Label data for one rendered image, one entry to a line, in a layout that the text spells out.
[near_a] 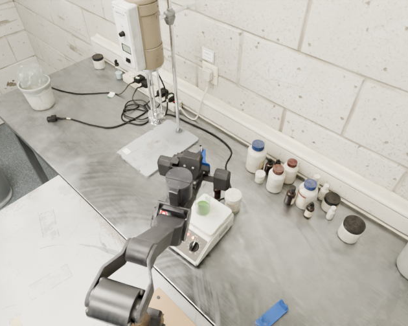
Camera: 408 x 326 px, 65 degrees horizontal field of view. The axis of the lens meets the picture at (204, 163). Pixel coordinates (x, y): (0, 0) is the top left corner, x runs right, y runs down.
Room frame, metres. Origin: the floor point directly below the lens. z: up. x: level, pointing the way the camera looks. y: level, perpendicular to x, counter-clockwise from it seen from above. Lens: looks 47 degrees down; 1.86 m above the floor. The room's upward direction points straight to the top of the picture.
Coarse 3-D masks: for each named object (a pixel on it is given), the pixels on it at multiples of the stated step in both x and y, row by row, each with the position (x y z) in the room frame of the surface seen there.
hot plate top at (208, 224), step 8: (192, 208) 0.61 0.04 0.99; (216, 208) 0.61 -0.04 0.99; (224, 208) 0.61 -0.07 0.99; (192, 216) 0.58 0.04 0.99; (200, 216) 0.58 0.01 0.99; (208, 216) 0.58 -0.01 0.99; (216, 216) 0.58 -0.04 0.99; (224, 216) 0.58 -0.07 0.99; (200, 224) 0.55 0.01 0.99; (208, 224) 0.55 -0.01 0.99; (216, 224) 0.55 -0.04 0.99; (208, 232) 0.52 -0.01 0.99
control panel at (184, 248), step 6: (192, 234) 0.53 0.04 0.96; (186, 240) 0.51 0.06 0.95; (192, 240) 0.51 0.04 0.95; (198, 240) 0.51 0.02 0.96; (204, 240) 0.51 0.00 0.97; (180, 246) 0.50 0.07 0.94; (186, 246) 0.50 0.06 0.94; (204, 246) 0.49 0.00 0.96; (186, 252) 0.48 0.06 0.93; (192, 252) 0.48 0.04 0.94; (198, 252) 0.47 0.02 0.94; (192, 258) 0.46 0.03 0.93
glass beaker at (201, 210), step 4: (204, 192) 0.62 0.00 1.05; (208, 192) 0.62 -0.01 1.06; (196, 196) 0.61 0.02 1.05; (200, 196) 0.62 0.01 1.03; (204, 196) 0.62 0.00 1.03; (208, 196) 0.62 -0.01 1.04; (196, 200) 0.61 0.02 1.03; (200, 200) 0.62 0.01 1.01; (204, 200) 0.62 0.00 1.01; (208, 200) 0.62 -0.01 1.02; (196, 204) 0.58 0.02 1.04; (204, 204) 0.57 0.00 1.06; (208, 204) 0.58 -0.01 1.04; (196, 208) 0.58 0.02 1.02; (200, 208) 0.58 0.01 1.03; (204, 208) 0.58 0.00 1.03; (208, 208) 0.58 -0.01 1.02; (196, 212) 0.59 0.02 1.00; (200, 212) 0.58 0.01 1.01; (204, 212) 0.58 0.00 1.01; (208, 212) 0.58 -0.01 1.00
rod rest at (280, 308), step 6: (282, 300) 0.33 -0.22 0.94; (276, 306) 0.33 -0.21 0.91; (282, 306) 0.32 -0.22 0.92; (270, 312) 0.31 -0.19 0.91; (276, 312) 0.31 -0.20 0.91; (282, 312) 0.31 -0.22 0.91; (258, 318) 0.29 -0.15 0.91; (264, 318) 0.29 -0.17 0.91; (270, 318) 0.29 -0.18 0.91; (276, 318) 0.29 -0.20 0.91; (258, 324) 0.28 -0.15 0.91; (264, 324) 0.27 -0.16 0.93; (270, 324) 0.28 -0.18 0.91
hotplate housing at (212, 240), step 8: (232, 216) 0.59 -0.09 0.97; (192, 224) 0.56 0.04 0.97; (224, 224) 0.56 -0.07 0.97; (200, 232) 0.53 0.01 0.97; (216, 232) 0.53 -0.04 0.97; (224, 232) 0.56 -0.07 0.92; (208, 240) 0.50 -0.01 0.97; (216, 240) 0.52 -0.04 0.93; (176, 248) 0.50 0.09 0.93; (208, 248) 0.49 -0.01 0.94; (184, 256) 0.47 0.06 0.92; (200, 256) 0.47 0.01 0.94
